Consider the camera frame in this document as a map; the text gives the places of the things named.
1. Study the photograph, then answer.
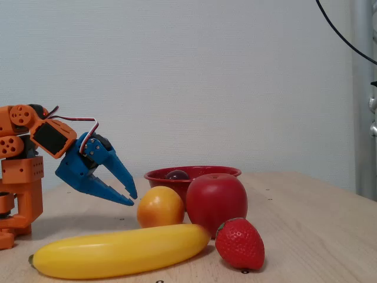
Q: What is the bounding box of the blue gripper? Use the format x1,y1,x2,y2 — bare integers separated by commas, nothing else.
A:
55,131,138,206

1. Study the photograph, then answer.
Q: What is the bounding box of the dark purple plum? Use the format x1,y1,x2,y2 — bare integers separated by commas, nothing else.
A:
164,169,189,181

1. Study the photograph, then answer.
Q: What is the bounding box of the red speckled bowl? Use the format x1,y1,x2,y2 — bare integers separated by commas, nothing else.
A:
144,166,243,205

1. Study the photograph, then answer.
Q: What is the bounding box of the toy orange fruit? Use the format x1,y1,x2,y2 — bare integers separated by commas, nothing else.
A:
136,185,186,229

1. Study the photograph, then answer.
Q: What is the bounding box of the yellow toy banana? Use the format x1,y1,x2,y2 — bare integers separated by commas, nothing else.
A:
28,223,212,280

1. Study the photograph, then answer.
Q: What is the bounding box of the red toy apple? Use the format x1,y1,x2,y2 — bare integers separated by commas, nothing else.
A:
185,173,249,239

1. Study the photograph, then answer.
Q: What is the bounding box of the red toy strawberry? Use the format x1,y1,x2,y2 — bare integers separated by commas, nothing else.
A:
214,218,266,271

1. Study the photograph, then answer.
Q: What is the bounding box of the grey metal pole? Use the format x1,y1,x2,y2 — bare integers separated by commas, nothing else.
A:
352,0,377,203

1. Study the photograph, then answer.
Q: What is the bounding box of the red white black servo cable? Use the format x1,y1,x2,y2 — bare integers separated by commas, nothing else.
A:
44,105,100,154

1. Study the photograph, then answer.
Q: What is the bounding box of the thin black cable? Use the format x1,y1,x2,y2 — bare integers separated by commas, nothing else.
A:
315,0,377,65

